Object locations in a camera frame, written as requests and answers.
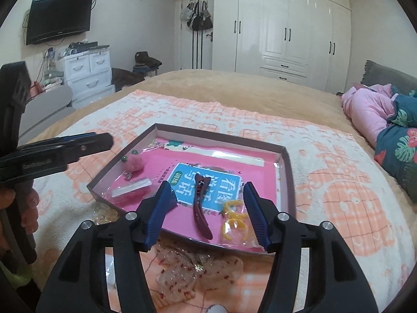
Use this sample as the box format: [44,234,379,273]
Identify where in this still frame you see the grey quilted headboard cushion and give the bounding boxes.
[360,60,417,98]

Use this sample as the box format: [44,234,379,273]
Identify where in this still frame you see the shallow cardboard box tray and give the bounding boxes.
[86,123,297,255]

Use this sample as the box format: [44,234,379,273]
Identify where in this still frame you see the white wardrobe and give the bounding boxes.
[162,0,352,93]

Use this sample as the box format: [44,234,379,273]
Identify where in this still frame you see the white door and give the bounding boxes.
[174,0,216,71]

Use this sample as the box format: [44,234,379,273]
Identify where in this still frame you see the packet of yellow hair ties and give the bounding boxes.
[218,199,257,247]

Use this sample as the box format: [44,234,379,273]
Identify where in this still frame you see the clear red speckled hair claw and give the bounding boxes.
[195,251,246,285]
[156,245,203,298]

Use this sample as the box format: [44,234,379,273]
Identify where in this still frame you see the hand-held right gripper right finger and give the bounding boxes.
[243,182,380,313]

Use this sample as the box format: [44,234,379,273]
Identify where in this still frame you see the black set-top box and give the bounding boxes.
[67,41,110,55]

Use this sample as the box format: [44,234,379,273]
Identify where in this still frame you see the dark bag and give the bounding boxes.
[111,68,146,93]

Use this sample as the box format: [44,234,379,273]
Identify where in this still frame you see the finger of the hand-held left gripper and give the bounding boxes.
[60,133,114,166]
[18,131,99,152]

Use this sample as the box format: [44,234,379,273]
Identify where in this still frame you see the dark clothes on stool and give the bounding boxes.
[133,51,163,76]

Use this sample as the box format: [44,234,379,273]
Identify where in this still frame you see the bed with tan cover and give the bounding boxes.
[26,68,417,209]

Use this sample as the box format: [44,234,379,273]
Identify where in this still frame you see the black wall television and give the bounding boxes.
[25,0,92,45]

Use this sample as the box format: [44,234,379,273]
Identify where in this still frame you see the person's left hand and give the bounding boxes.
[0,187,41,235]

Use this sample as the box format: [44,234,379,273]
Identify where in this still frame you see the hanging bags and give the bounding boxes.
[181,0,214,32]

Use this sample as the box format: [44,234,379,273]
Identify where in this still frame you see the teal floral quilt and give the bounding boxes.
[374,86,417,187]

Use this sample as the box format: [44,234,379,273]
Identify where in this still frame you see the dark red hair clip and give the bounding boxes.
[193,173,214,239]

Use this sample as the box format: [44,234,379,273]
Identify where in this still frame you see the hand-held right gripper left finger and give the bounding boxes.
[35,180,179,313]

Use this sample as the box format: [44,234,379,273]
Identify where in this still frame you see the white drawer cabinet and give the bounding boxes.
[63,47,116,109]

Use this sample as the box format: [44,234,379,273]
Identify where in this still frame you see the pink quilt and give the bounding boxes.
[340,84,397,147]

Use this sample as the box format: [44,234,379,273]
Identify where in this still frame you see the pink pompom hair tie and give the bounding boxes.
[121,150,146,182]

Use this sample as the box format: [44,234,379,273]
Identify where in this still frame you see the clear plastic packet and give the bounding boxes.
[91,202,123,224]

